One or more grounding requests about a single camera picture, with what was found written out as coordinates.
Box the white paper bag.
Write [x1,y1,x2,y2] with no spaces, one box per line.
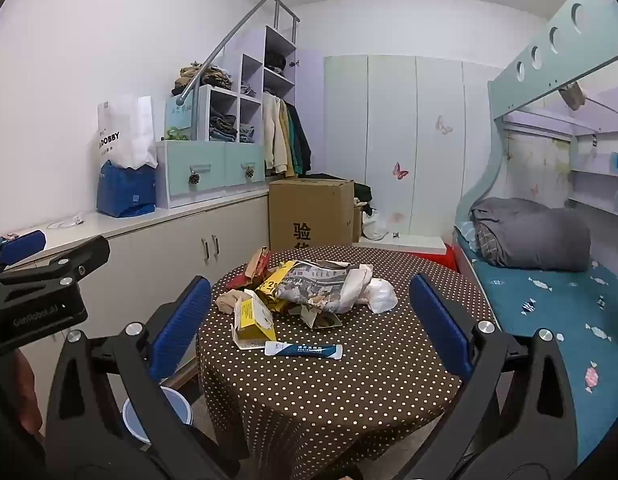
[98,95,158,170]

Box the light blue trash bin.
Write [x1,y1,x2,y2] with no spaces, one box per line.
[122,386,192,445]

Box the white plastic bag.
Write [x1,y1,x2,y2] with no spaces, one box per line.
[361,210,390,241]
[366,277,399,314]

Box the yellow black packet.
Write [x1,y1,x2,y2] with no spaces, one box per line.
[256,260,297,312]

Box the red orange snack wrapper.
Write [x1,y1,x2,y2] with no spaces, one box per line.
[226,247,272,291]

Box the red object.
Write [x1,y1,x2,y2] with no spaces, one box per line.
[414,242,458,272]

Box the pale green wardrobe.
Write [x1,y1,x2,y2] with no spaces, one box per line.
[323,55,504,238]

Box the person's left hand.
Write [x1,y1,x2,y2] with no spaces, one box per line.
[9,349,44,437]

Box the white cable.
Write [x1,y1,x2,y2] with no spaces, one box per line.
[46,214,85,230]

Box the newspaper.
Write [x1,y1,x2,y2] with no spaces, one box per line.
[276,260,375,312]

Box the stair shelf cabinet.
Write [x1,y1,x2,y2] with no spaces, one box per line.
[155,25,297,209]

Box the white floor platform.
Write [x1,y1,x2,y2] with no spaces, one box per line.
[359,234,447,254]

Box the yellow cardboard box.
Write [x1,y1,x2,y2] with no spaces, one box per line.
[231,290,278,350]

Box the row of hanging clothes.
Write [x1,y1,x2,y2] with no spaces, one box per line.
[261,92,313,179]

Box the dark clothes pile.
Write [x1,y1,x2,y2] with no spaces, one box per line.
[354,182,374,216]

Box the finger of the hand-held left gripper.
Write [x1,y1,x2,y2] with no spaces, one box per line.
[6,235,111,287]
[0,230,47,274]

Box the folded clothes pile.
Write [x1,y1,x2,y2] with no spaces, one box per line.
[171,63,233,97]

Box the large cardboard box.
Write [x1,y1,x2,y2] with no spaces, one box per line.
[268,178,355,252]

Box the teal fish print bedsheet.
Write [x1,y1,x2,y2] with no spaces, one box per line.
[454,225,618,466]

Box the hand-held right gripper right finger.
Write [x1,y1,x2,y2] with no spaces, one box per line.
[408,273,580,480]

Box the brown hanging object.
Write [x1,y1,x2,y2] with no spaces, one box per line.
[559,80,585,111]

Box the teal bunk bed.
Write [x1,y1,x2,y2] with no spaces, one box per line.
[451,0,618,468]

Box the grey blanket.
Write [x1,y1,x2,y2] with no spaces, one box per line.
[470,197,592,272]

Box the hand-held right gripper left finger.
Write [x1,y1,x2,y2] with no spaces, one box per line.
[44,276,240,480]

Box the blue plastic bag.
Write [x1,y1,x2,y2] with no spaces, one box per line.
[96,160,157,218]

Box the blue white sachet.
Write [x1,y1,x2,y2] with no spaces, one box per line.
[264,341,344,361]

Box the brown cardboard scrap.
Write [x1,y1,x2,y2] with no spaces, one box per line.
[299,302,343,331]

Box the grey metal handrail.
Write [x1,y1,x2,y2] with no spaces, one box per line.
[176,0,300,107]

